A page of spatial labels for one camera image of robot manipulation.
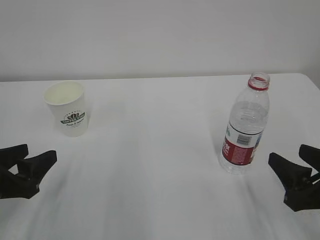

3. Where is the white paper cup green logo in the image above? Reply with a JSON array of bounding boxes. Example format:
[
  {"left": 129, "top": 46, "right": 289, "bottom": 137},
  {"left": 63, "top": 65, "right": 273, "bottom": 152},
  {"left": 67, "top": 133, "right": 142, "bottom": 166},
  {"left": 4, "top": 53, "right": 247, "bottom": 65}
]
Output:
[{"left": 43, "top": 81, "right": 88, "bottom": 138}]

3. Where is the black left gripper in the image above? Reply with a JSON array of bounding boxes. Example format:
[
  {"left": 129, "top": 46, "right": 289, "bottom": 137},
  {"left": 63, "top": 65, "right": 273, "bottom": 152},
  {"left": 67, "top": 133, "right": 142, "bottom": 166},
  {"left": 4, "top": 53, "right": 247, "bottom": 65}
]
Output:
[{"left": 0, "top": 144, "right": 57, "bottom": 199}]

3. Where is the clear water bottle red label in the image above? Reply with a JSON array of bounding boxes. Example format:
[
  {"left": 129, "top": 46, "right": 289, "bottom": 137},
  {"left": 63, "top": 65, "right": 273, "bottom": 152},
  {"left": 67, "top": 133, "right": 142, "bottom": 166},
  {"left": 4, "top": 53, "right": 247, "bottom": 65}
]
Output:
[{"left": 219, "top": 72, "right": 270, "bottom": 174}]

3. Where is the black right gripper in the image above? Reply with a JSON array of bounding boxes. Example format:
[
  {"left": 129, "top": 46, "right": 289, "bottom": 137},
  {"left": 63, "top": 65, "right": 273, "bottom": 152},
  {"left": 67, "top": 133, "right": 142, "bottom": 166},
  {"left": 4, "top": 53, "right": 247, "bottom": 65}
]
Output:
[{"left": 268, "top": 144, "right": 320, "bottom": 212}]

